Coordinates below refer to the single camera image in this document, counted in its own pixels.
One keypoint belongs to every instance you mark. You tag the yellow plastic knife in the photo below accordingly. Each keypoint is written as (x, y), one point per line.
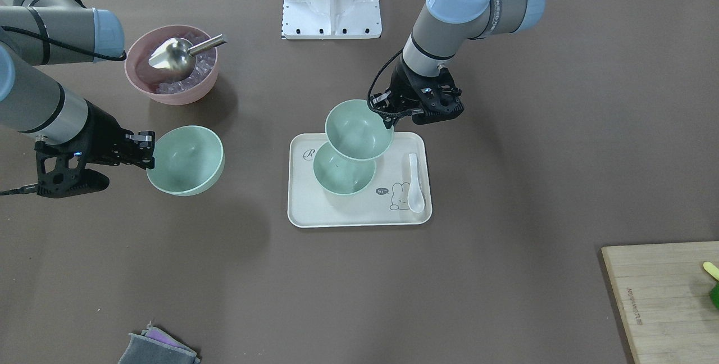
(711, 269)

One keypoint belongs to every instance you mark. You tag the metal ice scoop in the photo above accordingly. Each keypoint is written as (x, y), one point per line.
(175, 59)

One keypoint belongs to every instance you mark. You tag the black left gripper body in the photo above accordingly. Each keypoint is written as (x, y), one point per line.
(404, 85)

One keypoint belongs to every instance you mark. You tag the grey folded cloth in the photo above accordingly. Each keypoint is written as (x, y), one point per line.
(155, 345)

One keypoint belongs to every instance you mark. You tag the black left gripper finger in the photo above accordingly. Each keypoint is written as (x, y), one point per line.
(392, 109)

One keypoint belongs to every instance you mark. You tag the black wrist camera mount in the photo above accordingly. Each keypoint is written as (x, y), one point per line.
(64, 174)
(450, 94)

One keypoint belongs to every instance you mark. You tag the green bowl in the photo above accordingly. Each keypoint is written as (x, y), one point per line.
(188, 161)
(340, 175)
(356, 132)

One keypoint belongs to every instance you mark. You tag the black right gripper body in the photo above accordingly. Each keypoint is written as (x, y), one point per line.
(102, 132)

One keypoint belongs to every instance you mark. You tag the white ceramic spoon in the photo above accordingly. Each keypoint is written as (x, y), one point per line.
(415, 196)

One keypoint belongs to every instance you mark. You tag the pink bowl with ice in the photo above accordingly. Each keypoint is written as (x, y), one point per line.
(186, 91)

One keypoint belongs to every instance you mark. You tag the beige rabbit tray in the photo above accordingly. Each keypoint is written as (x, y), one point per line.
(326, 190)

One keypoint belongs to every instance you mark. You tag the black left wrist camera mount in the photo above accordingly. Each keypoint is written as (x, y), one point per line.
(450, 94)

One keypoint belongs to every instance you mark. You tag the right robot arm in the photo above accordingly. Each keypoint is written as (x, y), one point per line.
(54, 32)

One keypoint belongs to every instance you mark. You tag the green bowl on tray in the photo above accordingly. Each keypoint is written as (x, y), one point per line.
(340, 175)

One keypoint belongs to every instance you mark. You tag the green lime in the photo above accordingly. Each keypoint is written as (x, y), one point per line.
(714, 296)

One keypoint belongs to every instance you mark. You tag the wooden cutting board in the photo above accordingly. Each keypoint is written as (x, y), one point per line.
(663, 296)

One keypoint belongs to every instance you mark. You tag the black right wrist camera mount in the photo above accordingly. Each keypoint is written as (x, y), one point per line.
(64, 174)

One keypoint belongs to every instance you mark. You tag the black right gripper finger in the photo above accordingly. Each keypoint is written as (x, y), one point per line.
(139, 149)

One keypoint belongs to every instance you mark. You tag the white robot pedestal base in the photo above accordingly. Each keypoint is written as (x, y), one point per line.
(331, 19)

